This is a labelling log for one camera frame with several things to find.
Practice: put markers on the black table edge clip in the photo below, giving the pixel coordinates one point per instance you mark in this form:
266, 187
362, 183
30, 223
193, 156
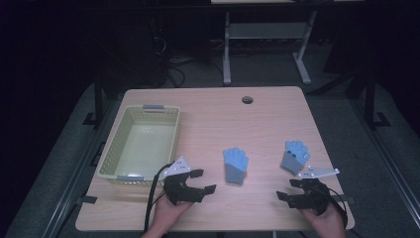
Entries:
86, 199
347, 199

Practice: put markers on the person's left hand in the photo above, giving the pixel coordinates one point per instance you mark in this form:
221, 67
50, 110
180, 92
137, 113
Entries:
168, 214

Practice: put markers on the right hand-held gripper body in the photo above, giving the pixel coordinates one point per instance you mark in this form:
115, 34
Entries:
313, 196

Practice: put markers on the white metal desk frame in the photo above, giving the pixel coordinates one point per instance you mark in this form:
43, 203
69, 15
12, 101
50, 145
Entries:
264, 31

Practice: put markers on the aluminium floor rail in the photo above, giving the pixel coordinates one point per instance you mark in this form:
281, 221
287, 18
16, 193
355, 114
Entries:
386, 165
76, 175

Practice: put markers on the pale yellow plastic basket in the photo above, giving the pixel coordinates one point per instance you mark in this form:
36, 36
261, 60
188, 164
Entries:
142, 145

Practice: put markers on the person's right hand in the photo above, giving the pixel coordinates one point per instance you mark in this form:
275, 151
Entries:
328, 224

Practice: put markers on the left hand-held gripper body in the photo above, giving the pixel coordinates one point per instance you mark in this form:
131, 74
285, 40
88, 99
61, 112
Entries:
181, 193

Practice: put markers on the black metal stand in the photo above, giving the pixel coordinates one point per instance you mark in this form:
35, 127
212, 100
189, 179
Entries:
98, 99
371, 99

